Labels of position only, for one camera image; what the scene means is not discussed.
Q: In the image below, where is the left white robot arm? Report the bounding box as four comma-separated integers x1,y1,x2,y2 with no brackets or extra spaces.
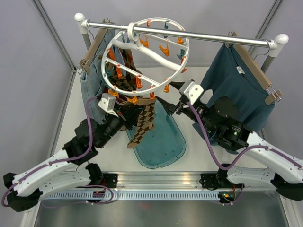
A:
1,105,143,212

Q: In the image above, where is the teal plastic basin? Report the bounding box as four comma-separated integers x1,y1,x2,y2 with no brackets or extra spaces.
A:
126,100,186,169

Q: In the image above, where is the beige clothes hanger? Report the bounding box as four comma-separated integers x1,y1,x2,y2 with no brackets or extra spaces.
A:
80,28,108,74
225,32,289,105

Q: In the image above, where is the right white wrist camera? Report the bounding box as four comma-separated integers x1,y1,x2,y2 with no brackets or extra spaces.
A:
179,80,204,105

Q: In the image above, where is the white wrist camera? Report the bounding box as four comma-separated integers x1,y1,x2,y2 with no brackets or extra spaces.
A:
98,93,118,117
179,80,204,105

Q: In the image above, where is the teal clip front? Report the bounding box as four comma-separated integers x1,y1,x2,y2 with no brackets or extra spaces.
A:
105,65,115,80

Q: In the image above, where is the left beige clothes hanger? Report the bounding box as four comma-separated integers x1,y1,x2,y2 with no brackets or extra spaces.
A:
80,28,108,74

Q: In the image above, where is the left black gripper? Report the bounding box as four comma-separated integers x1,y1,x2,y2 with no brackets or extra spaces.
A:
96,103,144,148

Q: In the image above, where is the beige orange argyle sock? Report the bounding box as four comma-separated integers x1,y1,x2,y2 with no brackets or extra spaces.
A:
119,48,140,73

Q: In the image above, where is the white round clip hanger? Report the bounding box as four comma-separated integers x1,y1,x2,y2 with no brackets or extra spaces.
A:
101,17,190,97

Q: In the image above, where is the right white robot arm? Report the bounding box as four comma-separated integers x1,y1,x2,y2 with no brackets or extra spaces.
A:
157,80,303,201

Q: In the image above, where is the metal clothes rack rail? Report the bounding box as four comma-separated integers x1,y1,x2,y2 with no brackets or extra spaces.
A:
73,13,289,57

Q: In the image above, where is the brown argyle sock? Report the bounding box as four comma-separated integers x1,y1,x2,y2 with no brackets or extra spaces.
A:
109,71,137,92
127,98,156,149

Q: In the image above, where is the orange clip right rim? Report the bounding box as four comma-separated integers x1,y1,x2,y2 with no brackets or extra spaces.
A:
149,85,155,100

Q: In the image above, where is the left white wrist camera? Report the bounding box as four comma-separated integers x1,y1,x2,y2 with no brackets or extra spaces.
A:
98,93,118,117

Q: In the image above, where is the white slotted cable duct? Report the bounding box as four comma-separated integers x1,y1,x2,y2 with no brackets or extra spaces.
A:
46,190,220,201

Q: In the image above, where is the teal long sleeve shirt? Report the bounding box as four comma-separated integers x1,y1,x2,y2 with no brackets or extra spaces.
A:
201,44,275,132

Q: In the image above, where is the right beige clothes hanger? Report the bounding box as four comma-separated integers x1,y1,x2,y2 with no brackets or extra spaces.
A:
225,32,289,105

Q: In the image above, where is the blue denim garment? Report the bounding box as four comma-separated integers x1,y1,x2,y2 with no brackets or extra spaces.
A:
80,30,124,124

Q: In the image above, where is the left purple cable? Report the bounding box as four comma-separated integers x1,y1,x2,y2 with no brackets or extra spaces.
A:
1,96,114,209

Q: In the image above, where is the orange clip front left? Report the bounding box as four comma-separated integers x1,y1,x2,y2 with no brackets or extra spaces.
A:
127,96,139,105

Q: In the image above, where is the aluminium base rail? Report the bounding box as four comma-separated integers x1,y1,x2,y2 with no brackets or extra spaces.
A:
35,172,291,190

